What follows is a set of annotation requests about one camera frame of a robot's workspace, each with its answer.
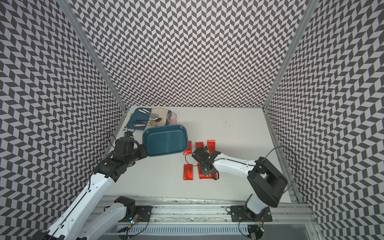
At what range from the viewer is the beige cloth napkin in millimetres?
1106

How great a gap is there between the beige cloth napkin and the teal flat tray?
2 cm

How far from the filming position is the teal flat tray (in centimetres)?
110
